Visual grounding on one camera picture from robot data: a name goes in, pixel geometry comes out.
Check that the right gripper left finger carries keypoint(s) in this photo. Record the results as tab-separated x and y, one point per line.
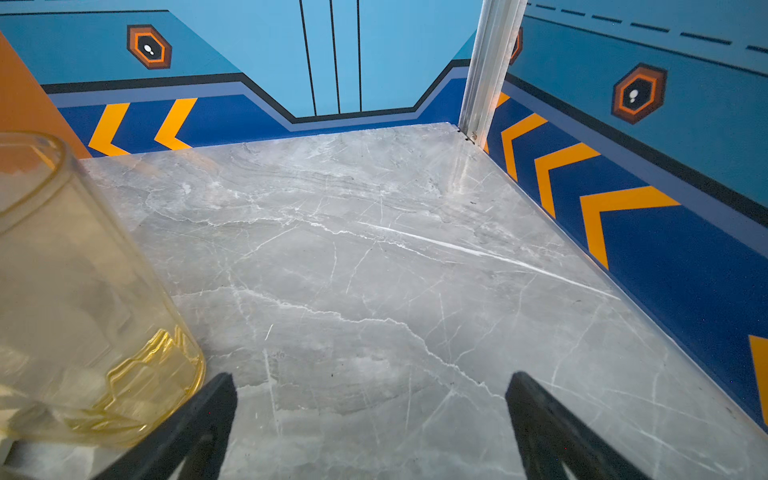
192	442

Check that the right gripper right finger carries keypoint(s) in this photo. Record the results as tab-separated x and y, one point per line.
555	444

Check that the amber yellow cup right back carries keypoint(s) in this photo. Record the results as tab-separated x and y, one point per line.
93	349

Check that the right aluminium corner post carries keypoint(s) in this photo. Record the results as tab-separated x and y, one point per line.
495	38

